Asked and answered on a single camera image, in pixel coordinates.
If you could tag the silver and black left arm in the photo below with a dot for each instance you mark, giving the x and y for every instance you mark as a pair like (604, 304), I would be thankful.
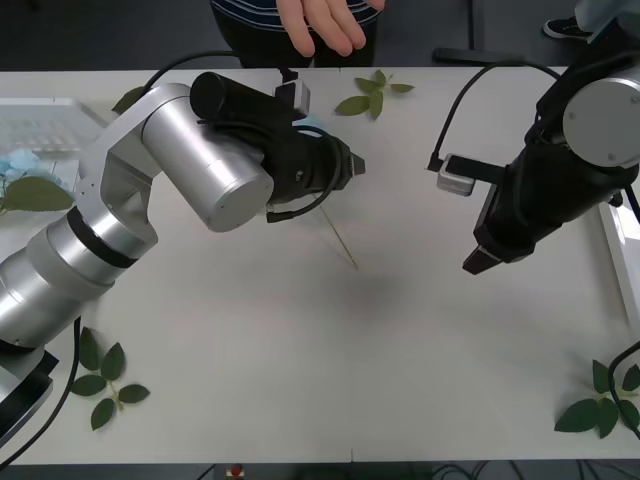
(200, 150)

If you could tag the shallow white slotted box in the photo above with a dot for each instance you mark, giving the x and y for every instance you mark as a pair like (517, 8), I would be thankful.
(45, 125)

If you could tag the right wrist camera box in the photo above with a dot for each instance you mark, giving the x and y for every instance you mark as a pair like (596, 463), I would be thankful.
(455, 184)

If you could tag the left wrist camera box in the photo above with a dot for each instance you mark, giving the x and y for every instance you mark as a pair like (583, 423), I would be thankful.
(301, 97)

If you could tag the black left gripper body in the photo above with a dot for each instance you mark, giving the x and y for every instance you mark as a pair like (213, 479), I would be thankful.
(310, 165)

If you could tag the person's hand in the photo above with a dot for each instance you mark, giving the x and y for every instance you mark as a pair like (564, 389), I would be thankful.
(325, 25)

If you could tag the loose green leaf twig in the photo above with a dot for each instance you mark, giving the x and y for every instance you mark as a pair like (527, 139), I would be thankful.
(90, 385)
(580, 415)
(352, 105)

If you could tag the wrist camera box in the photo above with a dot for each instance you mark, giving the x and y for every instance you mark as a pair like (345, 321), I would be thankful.
(301, 97)
(455, 184)

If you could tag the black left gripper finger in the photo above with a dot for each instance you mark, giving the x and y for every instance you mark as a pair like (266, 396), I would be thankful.
(355, 171)
(358, 161)

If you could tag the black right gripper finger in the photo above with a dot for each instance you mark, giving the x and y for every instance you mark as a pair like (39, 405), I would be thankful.
(490, 256)
(471, 264)

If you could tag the pale blue artificial flower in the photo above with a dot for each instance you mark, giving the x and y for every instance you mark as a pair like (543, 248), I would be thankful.
(35, 195)

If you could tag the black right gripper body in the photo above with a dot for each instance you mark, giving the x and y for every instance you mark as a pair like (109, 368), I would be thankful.
(500, 225)

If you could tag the silver and black right arm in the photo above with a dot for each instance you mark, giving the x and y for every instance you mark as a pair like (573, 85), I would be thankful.
(600, 120)

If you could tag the black stand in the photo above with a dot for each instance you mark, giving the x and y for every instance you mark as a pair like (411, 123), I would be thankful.
(460, 55)

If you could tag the person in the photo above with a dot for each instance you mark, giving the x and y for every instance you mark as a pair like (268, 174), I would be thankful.
(590, 20)
(250, 30)

